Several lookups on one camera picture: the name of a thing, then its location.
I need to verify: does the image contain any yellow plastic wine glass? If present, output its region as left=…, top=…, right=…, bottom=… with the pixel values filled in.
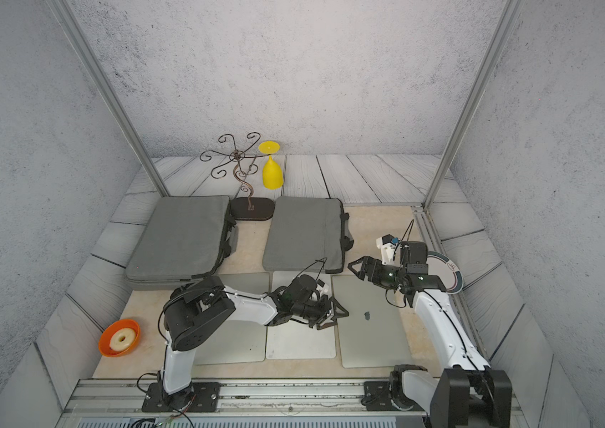
left=259, top=141, right=284, bottom=190

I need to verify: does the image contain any orange round object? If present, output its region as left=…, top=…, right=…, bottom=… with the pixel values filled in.
left=98, top=319, right=141, bottom=358

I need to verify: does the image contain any copper wire stand dark base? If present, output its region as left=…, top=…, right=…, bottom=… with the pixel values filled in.
left=199, top=132, right=275, bottom=221

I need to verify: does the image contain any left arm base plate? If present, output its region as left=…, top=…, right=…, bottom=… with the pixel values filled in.
left=141, top=382, right=222, bottom=413

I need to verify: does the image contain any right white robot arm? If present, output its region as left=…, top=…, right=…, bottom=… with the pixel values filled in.
left=347, top=235, right=513, bottom=427

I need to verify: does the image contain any white plate green rim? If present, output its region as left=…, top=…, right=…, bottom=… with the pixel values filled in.
left=427, top=251, right=464, bottom=294

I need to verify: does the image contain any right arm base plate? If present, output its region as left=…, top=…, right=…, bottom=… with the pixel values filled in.
left=361, top=380, right=430, bottom=412

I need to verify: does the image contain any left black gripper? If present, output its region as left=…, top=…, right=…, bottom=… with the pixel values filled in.
left=291, top=294, right=352, bottom=331

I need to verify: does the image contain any grey zippered laptop bag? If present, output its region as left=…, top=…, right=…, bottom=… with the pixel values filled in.
left=124, top=195, right=238, bottom=291

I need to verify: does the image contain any silver apple laptop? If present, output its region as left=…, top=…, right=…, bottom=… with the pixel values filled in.
left=195, top=273, right=270, bottom=366
left=332, top=276, right=413, bottom=368

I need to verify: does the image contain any aluminium front rail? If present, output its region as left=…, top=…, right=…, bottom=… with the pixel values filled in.
left=57, top=377, right=427, bottom=427

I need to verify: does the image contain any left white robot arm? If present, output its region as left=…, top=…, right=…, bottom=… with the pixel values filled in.
left=157, top=273, right=350, bottom=395

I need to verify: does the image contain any white laptop yellow logo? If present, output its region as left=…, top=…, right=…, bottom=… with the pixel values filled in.
left=264, top=270, right=337, bottom=360

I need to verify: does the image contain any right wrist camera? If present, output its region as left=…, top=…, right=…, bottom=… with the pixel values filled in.
left=377, top=235, right=401, bottom=266

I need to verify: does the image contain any white ring in dish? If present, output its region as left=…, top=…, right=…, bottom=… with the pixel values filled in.
left=109, top=328, right=137, bottom=352

